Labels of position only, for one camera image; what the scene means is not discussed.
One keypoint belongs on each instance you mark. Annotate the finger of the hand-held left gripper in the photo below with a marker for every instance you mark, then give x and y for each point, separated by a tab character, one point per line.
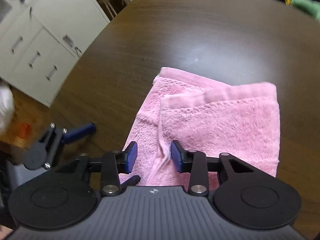
132	180
80	131

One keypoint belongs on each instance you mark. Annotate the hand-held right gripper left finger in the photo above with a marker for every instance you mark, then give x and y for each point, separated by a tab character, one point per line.
131	158

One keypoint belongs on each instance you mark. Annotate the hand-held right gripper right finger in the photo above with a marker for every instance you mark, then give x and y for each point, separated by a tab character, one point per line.
176	158

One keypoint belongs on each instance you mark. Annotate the pink towel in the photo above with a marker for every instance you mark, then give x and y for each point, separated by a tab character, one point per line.
212	125

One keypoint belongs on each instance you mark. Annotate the white plastic bag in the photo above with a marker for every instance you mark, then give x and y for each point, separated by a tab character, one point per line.
6	107

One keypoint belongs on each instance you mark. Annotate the beige metal cabinet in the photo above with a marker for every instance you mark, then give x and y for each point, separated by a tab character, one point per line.
50	17

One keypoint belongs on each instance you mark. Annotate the green cloth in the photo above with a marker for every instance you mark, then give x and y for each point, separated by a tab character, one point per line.
306	3

